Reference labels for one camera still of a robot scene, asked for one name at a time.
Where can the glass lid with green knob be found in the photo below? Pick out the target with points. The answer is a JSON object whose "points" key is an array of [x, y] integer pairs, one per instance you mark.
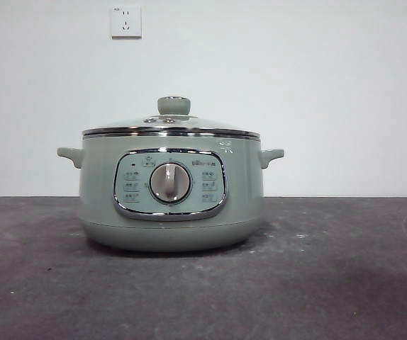
{"points": [[174, 105]]}

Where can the pale green electric pot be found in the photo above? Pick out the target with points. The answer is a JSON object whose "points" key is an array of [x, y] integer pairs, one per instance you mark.
{"points": [[97, 184]]}

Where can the white wall socket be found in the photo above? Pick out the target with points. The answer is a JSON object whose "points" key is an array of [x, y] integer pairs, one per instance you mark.
{"points": [[126, 22]]}

